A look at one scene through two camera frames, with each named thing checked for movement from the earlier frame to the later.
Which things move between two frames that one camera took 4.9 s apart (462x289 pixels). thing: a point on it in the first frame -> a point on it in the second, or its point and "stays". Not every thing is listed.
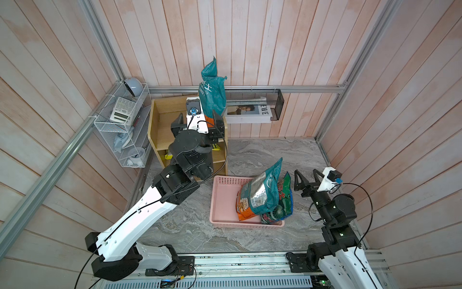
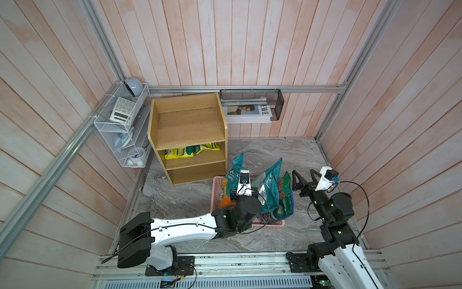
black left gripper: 219,129 -> 233,193
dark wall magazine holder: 256,97 stays
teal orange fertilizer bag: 260,195 stays
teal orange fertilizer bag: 212,91 -> 232,177
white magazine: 251,111 stays
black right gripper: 312,190 stays
